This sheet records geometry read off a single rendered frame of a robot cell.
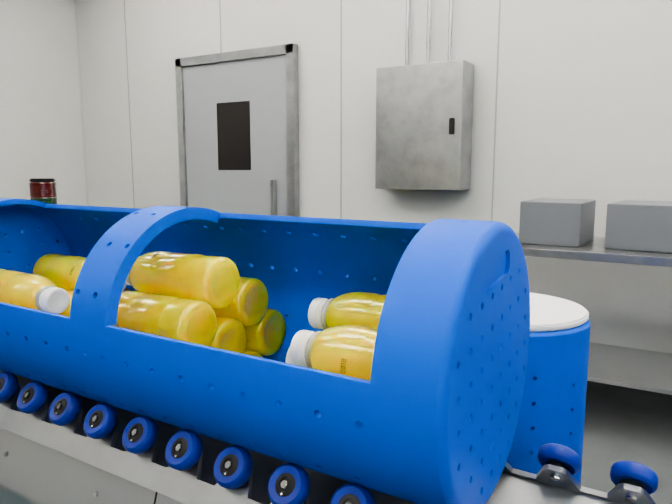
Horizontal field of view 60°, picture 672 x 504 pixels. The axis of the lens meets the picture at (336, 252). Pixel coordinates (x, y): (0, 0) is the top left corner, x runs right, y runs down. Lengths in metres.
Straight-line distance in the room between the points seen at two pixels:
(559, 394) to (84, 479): 0.72
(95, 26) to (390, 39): 3.15
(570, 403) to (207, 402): 0.65
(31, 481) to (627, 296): 3.43
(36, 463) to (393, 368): 0.60
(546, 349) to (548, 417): 0.12
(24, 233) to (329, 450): 0.78
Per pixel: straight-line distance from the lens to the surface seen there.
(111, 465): 0.82
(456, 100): 3.82
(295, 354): 0.62
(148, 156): 5.74
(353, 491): 0.60
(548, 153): 3.87
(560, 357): 1.03
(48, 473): 0.92
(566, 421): 1.08
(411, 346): 0.48
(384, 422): 0.50
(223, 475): 0.68
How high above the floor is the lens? 1.28
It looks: 8 degrees down
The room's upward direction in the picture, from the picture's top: straight up
